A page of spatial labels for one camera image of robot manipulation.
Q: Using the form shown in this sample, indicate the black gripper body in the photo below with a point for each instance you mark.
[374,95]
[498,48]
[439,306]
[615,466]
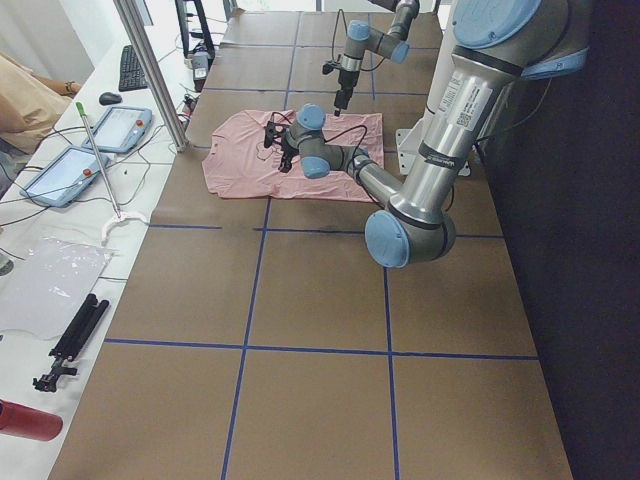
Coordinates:
[288,148]
[344,83]

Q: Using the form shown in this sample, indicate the pink Snoopy t-shirt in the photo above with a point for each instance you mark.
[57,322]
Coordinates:
[238,165]

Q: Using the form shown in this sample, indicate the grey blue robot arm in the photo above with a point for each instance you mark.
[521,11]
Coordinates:
[487,46]
[362,38]

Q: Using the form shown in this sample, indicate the far blue teach pendant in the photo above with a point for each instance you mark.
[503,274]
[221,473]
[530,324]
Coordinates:
[120,128]

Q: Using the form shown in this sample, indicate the blue teach pendant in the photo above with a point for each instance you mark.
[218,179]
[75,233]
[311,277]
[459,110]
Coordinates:
[64,178]
[120,128]

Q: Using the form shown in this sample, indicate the silver reacher grabber stick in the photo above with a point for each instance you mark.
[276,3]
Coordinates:
[119,216]

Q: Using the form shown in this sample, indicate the black keyboard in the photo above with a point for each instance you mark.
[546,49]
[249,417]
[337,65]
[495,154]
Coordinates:
[131,73]

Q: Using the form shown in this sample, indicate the black computer mouse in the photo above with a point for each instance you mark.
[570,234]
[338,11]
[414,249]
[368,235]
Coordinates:
[109,98]

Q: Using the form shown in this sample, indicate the near blue teach pendant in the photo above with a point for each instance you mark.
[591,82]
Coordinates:
[64,178]

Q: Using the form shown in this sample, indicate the black folded tripod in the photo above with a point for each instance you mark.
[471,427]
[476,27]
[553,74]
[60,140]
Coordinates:
[72,342]

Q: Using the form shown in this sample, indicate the clear plastic bag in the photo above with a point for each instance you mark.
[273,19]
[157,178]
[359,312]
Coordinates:
[43,293]

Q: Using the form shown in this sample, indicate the person in beige shirt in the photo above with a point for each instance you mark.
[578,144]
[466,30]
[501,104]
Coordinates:
[31,104]

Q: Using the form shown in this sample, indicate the red bottle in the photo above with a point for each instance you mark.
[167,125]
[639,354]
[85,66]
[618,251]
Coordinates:
[25,422]

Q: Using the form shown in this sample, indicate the aluminium frame post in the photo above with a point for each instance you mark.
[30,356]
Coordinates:
[134,27]

